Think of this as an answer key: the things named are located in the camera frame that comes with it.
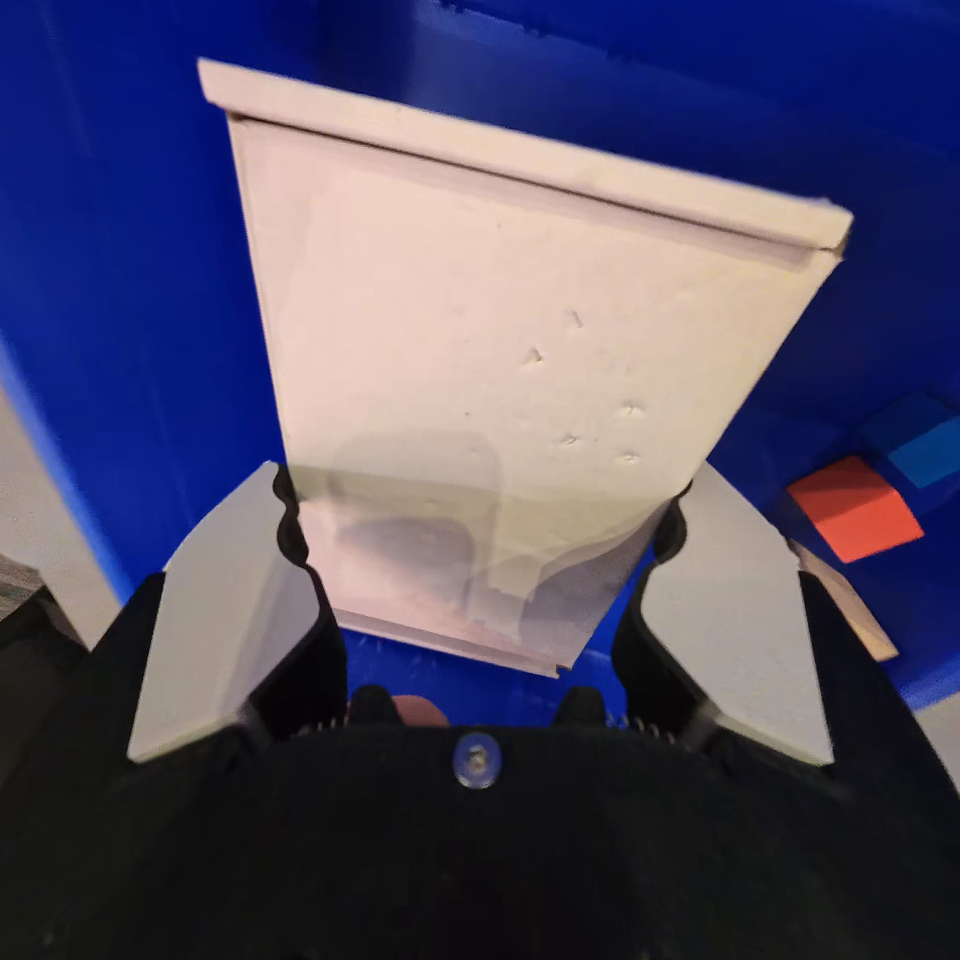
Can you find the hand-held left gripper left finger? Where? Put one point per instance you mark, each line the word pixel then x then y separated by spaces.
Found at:
pixel 217 615

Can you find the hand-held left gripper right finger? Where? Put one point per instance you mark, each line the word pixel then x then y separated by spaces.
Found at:
pixel 739 615

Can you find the beige wooden cube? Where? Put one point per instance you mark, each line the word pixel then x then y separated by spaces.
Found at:
pixel 851 600

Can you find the red cube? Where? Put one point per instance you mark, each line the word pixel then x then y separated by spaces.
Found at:
pixel 855 510

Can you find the blue cube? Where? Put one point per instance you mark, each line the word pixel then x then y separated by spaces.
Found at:
pixel 919 442

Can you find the white cardboard box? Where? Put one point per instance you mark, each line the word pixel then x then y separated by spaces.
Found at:
pixel 495 360

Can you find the blue plastic bin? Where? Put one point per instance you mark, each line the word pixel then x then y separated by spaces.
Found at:
pixel 120 225

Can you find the person's left hand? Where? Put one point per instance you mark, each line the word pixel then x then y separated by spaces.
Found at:
pixel 421 711

